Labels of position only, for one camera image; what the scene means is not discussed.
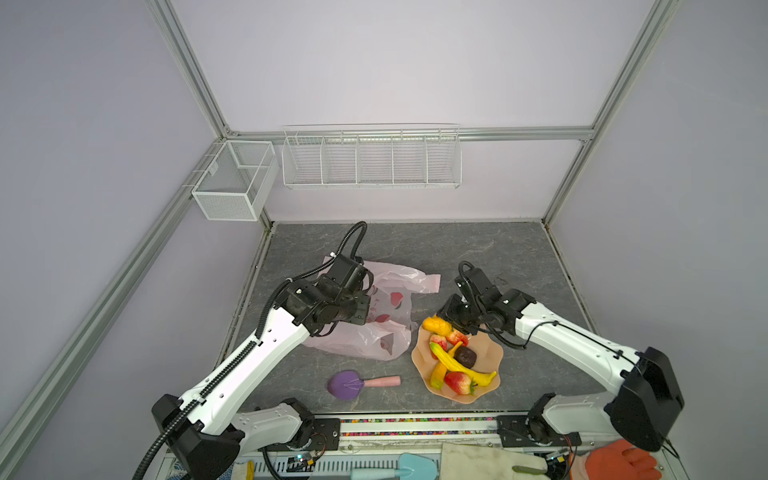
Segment yellow banana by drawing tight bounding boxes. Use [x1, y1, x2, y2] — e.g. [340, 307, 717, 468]
[429, 343, 497, 387]

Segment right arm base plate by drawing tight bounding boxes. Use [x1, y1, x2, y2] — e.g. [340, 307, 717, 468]
[496, 414, 582, 448]

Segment purple scoop pink handle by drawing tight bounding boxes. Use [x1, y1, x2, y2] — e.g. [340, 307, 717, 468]
[326, 370, 401, 400]

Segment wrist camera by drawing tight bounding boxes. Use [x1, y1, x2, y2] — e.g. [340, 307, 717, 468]
[457, 261, 501, 305]
[323, 254, 368, 295]

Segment orange rubber glove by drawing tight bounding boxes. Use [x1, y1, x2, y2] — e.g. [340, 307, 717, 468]
[569, 440, 662, 480]

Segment small white mesh basket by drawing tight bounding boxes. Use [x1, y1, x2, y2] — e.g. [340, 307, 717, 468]
[192, 140, 279, 222]

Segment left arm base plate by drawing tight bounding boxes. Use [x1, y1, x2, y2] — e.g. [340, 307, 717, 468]
[266, 417, 341, 452]

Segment red strawberry at plate front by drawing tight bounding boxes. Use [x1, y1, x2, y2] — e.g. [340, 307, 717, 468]
[443, 372, 476, 396]

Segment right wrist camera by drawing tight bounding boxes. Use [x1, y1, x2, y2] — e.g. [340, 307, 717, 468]
[457, 261, 501, 305]

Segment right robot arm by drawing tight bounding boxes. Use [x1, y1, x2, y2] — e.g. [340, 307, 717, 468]
[437, 290, 685, 452]

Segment yellow pear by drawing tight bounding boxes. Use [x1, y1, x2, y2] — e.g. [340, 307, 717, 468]
[421, 316, 454, 337]

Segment beige cloth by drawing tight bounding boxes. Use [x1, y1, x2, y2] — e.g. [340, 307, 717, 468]
[438, 443, 548, 480]

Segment dark brown fig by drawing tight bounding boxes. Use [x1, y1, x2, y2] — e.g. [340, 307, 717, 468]
[454, 345, 477, 369]

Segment pink plastic bag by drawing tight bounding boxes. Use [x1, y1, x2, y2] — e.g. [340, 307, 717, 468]
[303, 261, 441, 361]

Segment teal spatula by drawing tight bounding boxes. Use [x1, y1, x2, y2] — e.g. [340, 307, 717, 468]
[350, 453, 439, 480]

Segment black corrugated cable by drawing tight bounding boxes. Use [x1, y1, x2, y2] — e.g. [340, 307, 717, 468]
[254, 220, 369, 340]

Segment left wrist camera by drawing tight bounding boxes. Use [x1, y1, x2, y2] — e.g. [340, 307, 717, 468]
[323, 254, 368, 295]

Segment beige wavy fruit plate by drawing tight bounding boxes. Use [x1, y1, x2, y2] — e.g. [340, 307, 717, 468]
[411, 328, 504, 405]

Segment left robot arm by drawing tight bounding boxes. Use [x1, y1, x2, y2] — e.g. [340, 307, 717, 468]
[133, 274, 373, 479]

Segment pale strawberry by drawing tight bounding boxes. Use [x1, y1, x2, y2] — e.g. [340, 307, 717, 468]
[429, 334, 452, 352]

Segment long white wire basket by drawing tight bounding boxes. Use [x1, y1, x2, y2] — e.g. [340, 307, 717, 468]
[281, 123, 463, 189]

